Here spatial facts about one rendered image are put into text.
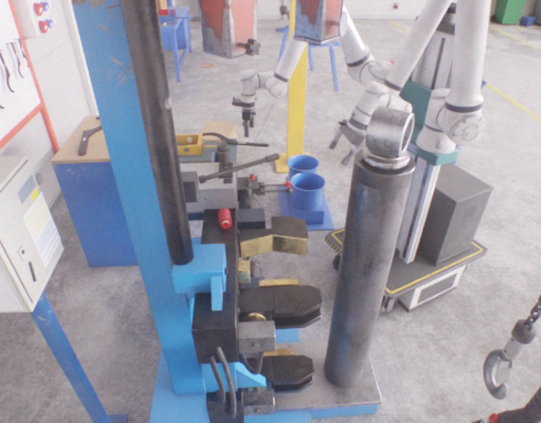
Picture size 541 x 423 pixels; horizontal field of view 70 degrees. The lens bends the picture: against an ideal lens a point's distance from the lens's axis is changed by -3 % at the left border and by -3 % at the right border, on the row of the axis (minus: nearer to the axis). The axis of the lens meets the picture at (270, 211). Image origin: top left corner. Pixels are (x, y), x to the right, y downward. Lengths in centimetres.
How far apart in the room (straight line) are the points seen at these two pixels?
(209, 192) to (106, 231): 143
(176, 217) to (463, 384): 201
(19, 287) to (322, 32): 120
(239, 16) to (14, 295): 103
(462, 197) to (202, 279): 171
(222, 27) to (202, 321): 90
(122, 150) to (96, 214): 171
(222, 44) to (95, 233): 229
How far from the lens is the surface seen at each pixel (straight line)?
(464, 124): 185
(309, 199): 334
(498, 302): 327
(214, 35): 107
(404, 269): 275
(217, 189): 179
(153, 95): 111
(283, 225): 186
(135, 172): 137
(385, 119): 137
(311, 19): 134
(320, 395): 230
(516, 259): 370
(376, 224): 150
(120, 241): 313
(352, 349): 205
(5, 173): 138
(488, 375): 102
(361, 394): 234
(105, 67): 124
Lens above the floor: 216
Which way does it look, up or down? 36 degrees down
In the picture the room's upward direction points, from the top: straight up
